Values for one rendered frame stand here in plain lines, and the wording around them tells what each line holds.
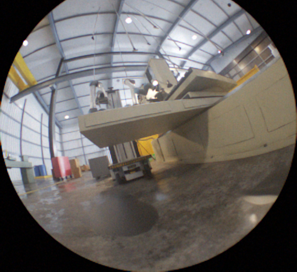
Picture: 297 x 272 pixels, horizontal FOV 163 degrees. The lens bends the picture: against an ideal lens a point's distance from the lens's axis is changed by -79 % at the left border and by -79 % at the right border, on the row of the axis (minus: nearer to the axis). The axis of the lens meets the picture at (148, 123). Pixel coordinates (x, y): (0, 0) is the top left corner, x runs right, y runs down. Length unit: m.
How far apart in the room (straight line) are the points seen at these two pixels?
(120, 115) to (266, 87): 1.11
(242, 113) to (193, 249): 0.95
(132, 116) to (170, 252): 0.74
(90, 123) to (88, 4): 7.61
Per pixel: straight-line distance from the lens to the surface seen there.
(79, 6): 7.99
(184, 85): 1.12
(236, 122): 1.05
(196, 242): 0.47
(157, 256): 0.47
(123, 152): 1.88
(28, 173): 5.77
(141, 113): 0.70
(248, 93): 1.00
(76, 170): 4.72
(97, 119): 0.67
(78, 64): 10.64
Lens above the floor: 0.39
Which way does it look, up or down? 14 degrees up
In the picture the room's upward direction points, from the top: 18 degrees counter-clockwise
